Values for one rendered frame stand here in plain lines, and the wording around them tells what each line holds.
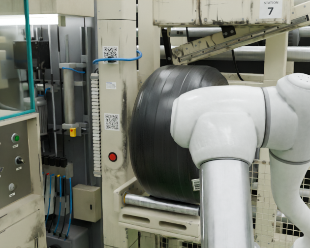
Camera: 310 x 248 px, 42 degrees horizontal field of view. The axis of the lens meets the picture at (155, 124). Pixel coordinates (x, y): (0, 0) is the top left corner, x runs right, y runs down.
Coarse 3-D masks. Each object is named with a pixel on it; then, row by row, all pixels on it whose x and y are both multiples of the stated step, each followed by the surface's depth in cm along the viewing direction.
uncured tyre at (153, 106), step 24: (168, 72) 159; (192, 72) 156; (216, 72) 162; (144, 96) 153; (168, 96) 149; (144, 120) 149; (168, 120) 146; (144, 144) 149; (168, 144) 145; (144, 168) 152; (168, 168) 148; (192, 168) 146; (168, 192) 157; (192, 192) 152
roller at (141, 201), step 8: (128, 200) 172; (136, 200) 170; (144, 200) 169; (152, 200) 168; (160, 200) 167; (168, 200) 166; (160, 208) 166; (168, 208) 165; (176, 208) 163; (184, 208) 162; (192, 208) 161
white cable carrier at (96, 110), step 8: (96, 80) 182; (96, 88) 178; (96, 96) 178; (96, 104) 179; (96, 112) 182; (96, 120) 181; (96, 128) 182; (96, 136) 183; (96, 144) 183; (96, 152) 184; (96, 160) 185; (96, 168) 186; (96, 176) 187
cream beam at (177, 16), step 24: (168, 0) 183; (192, 0) 179; (216, 0) 175; (240, 0) 171; (288, 0) 165; (168, 24) 185; (192, 24) 181; (216, 24) 177; (240, 24) 173; (264, 24) 173; (288, 24) 174
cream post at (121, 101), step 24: (96, 0) 169; (120, 0) 164; (120, 24) 166; (120, 48) 168; (120, 72) 170; (120, 96) 173; (120, 120) 175; (120, 144) 177; (120, 168) 179; (120, 240) 187
